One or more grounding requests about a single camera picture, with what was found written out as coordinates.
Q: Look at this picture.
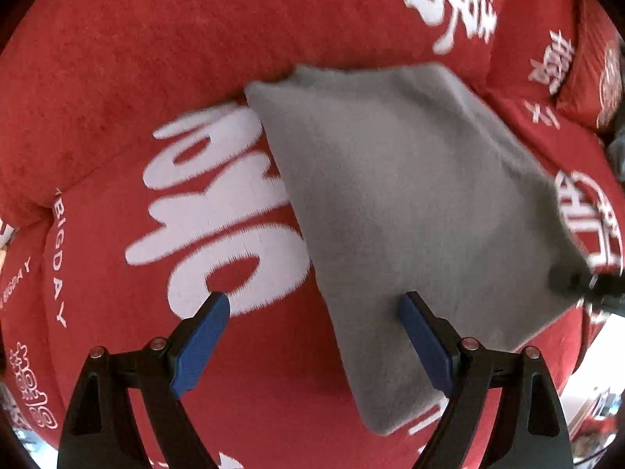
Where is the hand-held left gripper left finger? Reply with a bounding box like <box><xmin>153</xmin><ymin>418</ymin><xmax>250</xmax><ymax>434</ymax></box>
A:
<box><xmin>57</xmin><ymin>292</ymin><xmax>232</xmax><ymax>469</ymax></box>

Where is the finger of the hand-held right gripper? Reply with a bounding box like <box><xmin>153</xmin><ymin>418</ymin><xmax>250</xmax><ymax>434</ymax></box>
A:
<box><xmin>583</xmin><ymin>294</ymin><xmax>625</xmax><ymax>318</ymax></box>
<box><xmin>549</xmin><ymin>262</ymin><xmax>625</xmax><ymax>300</ymax></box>

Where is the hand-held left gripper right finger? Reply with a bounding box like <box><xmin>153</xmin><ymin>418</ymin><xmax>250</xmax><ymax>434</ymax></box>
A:
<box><xmin>397</xmin><ymin>290</ymin><xmax>570</xmax><ymax>469</ymax></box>

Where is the grey knit sweater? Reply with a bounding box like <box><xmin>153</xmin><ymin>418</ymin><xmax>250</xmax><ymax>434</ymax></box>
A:
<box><xmin>243</xmin><ymin>62</ymin><xmax>595</xmax><ymax>437</ymax></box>

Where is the red printed blanket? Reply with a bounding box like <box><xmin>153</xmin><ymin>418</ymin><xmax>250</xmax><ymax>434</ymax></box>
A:
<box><xmin>0</xmin><ymin>85</ymin><xmax>625</xmax><ymax>469</ymax></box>

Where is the grey-blue cloth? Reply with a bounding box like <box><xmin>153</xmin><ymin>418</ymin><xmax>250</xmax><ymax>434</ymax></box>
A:
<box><xmin>604</xmin><ymin>105</ymin><xmax>625</xmax><ymax>179</ymax></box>

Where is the red embroidered cushion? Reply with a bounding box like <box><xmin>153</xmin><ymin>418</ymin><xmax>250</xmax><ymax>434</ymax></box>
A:
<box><xmin>555</xmin><ymin>0</ymin><xmax>625</xmax><ymax>134</ymax></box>

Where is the small red printed pillow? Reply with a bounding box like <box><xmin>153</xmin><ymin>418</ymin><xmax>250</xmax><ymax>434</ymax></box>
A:
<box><xmin>481</xmin><ymin>0</ymin><xmax>584</xmax><ymax>103</ymax></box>

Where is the large red printed pillow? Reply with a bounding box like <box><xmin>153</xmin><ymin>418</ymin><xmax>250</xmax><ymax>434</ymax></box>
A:
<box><xmin>0</xmin><ymin>0</ymin><xmax>500</xmax><ymax>228</ymax></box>

